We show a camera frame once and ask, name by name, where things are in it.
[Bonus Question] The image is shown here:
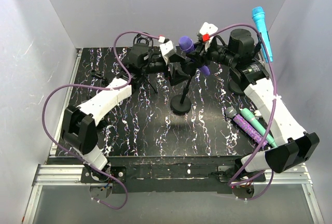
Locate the small white block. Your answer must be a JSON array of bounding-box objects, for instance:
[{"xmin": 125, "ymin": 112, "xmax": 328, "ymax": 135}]
[{"xmin": 254, "ymin": 110, "xmax": 261, "ymax": 118}]

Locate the aluminium frame rail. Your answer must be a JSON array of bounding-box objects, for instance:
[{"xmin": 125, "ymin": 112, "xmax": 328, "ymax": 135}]
[{"xmin": 22, "ymin": 49, "xmax": 109, "ymax": 224}]

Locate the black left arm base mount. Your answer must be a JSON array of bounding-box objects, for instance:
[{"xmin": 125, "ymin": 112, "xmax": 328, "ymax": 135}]
[{"xmin": 80, "ymin": 166, "xmax": 127, "ymax": 183}]

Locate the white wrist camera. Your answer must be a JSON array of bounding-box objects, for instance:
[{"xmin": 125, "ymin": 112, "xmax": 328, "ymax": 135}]
[
  {"xmin": 160, "ymin": 40, "xmax": 176, "ymax": 65},
  {"xmin": 197, "ymin": 22, "xmax": 218, "ymax": 50}
]

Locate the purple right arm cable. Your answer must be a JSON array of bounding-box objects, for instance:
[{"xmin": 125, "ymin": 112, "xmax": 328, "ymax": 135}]
[{"xmin": 203, "ymin": 23, "xmax": 280, "ymax": 201}]

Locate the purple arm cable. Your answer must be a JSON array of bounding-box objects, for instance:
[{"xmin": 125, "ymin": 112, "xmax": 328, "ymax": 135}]
[
  {"xmin": 41, "ymin": 31, "xmax": 165, "ymax": 211},
  {"xmin": 203, "ymin": 23, "xmax": 280, "ymax": 201}
]

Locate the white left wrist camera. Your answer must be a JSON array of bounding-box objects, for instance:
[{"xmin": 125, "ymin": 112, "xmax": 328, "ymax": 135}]
[{"xmin": 160, "ymin": 40, "xmax": 176, "ymax": 65}]

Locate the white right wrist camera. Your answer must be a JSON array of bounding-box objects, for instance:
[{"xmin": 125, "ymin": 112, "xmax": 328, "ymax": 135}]
[{"xmin": 197, "ymin": 22, "xmax": 218, "ymax": 50}]

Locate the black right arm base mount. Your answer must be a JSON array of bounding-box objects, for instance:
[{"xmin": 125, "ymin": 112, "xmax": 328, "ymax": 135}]
[{"xmin": 217, "ymin": 165, "xmax": 266, "ymax": 183}]

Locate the bright blue microphone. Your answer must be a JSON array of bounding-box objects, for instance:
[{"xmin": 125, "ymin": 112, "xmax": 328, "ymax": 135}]
[{"xmin": 252, "ymin": 6, "xmax": 273, "ymax": 63}]

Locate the purple glitter silver mesh microphone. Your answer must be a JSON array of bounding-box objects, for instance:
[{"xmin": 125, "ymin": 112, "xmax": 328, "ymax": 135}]
[{"xmin": 225, "ymin": 107, "xmax": 262, "ymax": 144}]

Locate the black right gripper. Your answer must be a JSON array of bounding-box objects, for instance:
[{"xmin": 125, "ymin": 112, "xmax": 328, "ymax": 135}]
[{"xmin": 186, "ymin": 37, "xmax": 237, "ymax": 68}]

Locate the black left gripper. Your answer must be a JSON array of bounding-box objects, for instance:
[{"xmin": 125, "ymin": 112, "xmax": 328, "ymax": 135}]
[{"xmin": 142, "ymin": 54, "xmax": 191, "ymax": 86}]

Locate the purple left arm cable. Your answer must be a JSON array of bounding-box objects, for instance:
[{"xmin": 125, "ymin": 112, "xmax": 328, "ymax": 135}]
[{"xmin": 41, "ymin": 31, "xmax": 165, "ymax": 211}]

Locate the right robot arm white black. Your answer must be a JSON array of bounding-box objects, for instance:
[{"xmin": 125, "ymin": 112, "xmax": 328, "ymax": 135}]
[{"xmin": 190, "ymin": 23, "xmax": 320, "ymax": 181}]

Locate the mint green microphone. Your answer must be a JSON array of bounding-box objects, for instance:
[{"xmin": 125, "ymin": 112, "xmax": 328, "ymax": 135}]
[{"xmin": 240, "ymin": 108, "xmax": 277, "ymax": 148}]

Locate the purple foam head microphone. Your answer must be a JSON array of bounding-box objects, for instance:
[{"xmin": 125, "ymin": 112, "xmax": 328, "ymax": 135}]
[{"xmin": 178, "ymin": 36, "xmax": 211, "ymax": 76}]

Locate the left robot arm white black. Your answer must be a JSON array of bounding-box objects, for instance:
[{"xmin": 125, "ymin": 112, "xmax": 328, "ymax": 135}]
[{"xmin": 60, "ymin": 41, "xmax": 190, "ymax": 183}]

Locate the black round base stand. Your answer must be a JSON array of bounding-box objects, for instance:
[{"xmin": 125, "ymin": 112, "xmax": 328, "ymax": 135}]
[
  {"xmin": 170, "ymin": 61, "xmax": 197, "ymax": 116},
  {"xmin": 228, "ymin": 77, "xmax": 245, "ymax": 95}
]

